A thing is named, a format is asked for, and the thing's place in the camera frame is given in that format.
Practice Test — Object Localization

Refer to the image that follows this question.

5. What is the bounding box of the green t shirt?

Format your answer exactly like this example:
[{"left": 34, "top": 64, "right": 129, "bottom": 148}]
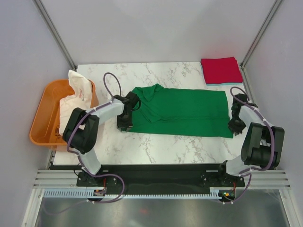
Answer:
[{"left": 130, "top": 84, "right": 233, "bottom": 139}]

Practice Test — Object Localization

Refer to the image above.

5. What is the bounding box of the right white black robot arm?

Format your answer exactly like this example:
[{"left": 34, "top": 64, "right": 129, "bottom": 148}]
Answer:
[{"left": 217, "top": 94, "right": 285, "bottom": 186}]

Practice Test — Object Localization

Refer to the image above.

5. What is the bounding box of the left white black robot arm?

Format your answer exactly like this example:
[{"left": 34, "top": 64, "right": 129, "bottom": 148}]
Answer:
[{"left": 62, "top": 92, "right": 141, "bottom": 186}]

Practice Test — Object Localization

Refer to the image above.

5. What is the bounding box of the folded light blue t shirt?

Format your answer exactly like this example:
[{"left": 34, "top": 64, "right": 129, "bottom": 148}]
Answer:
[{"left": 200, "top": 64, "right": 243, "bottom": 86}]

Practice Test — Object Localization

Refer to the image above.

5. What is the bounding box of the white crumpled t shirt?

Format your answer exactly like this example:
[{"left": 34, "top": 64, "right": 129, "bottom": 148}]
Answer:
[{"left": 59, "top": 70, "right": 92, "bottom": 136}]

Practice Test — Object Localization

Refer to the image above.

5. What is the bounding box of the folded red t shirt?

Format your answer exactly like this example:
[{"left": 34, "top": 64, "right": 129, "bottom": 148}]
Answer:
[{"left": 200, "top": 57, "right": 243, "bottom": 84}]

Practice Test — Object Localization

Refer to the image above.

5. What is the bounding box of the orange plastic basket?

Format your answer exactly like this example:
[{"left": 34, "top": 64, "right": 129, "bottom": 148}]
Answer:
[{"left": 29, "top": 79, "right": 99, "bottom": 152}]

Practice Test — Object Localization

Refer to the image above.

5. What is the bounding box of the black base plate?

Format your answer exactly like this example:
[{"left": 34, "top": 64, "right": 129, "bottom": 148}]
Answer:
[{"left": 77, "top": 164, "right": 245, "bottom": 196}]

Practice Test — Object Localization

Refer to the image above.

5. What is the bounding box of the aluminium frame rail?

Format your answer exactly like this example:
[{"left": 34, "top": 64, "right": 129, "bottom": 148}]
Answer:
[{"left": 34, "top": 170, "right": 290, "bottom": 189}]

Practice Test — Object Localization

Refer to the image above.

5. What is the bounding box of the white slotted cable duct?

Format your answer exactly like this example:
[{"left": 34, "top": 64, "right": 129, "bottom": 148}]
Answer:
[{"left": 43, "top": 188, "right": 222, "bottom": 199}]

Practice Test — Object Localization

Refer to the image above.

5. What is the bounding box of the right aluminium corner post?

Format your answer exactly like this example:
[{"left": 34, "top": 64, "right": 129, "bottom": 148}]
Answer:
[{"left": 240, "top": 0, "right": 284, "bottom": 70}]

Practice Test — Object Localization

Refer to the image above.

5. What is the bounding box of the aluminium corner post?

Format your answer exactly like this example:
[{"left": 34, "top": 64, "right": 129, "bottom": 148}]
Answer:
[
  {"left": 240, "top": 0, "right": 284, "bottom": 70},
  {"left": 33, "top": 0, "right": 77, "bottom": 70}
]

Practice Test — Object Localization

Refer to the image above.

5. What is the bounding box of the left aluminium corner post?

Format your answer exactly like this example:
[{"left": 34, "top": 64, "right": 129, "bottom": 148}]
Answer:
[{"left": 33, "top": 0, "right": 77, "bottom": 70}]

